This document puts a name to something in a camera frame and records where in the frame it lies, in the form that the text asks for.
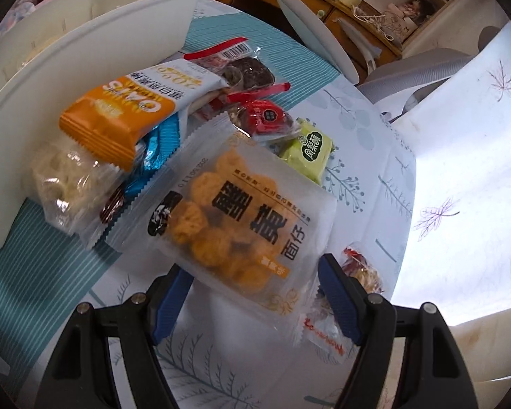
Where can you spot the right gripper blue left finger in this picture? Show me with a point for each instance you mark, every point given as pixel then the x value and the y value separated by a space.
pixel 168 294

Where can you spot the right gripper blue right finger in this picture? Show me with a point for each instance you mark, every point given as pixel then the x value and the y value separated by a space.
pixel 342 293

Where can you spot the orange fried snack bag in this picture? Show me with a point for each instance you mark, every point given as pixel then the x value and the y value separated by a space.
pixel 240 220

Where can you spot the clear puffed snack bag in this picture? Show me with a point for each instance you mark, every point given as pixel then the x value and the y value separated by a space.
pixel 72 187

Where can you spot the blue foil snack packet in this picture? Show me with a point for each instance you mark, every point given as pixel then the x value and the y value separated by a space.
pixel 157 146

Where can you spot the orange oats bar packet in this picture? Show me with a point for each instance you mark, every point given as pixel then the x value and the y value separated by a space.
pixel 110 119

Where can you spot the dark dried fruit packet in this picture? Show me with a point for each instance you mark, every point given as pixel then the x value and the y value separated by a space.
pixel 247 77

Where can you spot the small red white candy packet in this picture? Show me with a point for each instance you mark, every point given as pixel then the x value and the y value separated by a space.
pixel 334 321

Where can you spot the green pastry packet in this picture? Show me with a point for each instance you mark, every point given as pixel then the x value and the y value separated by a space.
pixel 309 152

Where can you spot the red wrapped candy packet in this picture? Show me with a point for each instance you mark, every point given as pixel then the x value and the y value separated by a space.
pixel 263 121

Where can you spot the grey office chair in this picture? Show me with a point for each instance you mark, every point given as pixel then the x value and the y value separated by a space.
pixel 404 76

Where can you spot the white plastic storage bin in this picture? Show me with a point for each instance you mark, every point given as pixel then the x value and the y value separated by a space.
pixel 57 54

